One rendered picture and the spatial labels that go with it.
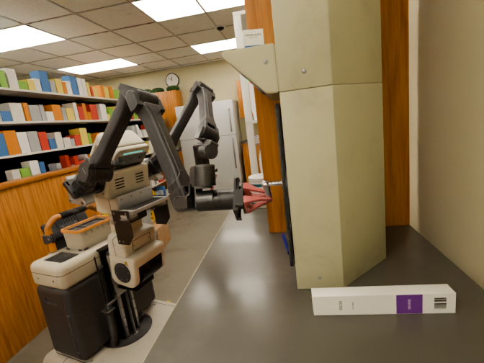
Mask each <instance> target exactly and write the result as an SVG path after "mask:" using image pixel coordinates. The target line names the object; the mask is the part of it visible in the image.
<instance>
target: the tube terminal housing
mask: <svg viewBox="0 0 484 363"><path fill-rule="evenodd" d="M271 4H272V19H273V28H274V42H275V50H276V59H277V74H278V82H279V97H280V105H281V113H282V128H283V136H284V151H285V159H286V167H287V183H288V191H289V198H290V214H291V222H292V237H293V245H294V253H295V268H296V276H297V288H298V289H311V288H324V287H346V286H347V285H348V284H350V283H352V282H353V281H354V280H355V279H357V278H358V277H360V276H362V275H363V274H364V273H365V272H367V271H369V270H370V269H371V268H372V267H374V266H375V265H377V264H379V263H380V262H381V261H382V260H384V259H385V258H386V232H385V170H384V138H383V105H382V48H381V16H380V0H271Z"/></svg>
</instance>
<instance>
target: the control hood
mask: <svg viewBox="0 0 484 363"><path fill-rule="evenodd" d="M221 54H222V57H223V58H224V59H225V60H226V61H227V62H228V63H229V64H231V65H232V67H234V69H236V70H237V72H239V73H240V75H241V74H242V75H243V76H245V77H246V78H245V79H248V80H249V81H251V82H252V83H253V84H255V85H256V86H257V87H258V88H260V89H261V90H262V91H263V92H264V93H265V94H267V95H268V97H269V98H270V99H271V100H272V101H280V97H279V82H278V74H277V59H276V50H275V45H274V43H270V44H266V45H257V46H253V47H248V48H241V49H236V50H228V51H223V53H221Z"/></svg>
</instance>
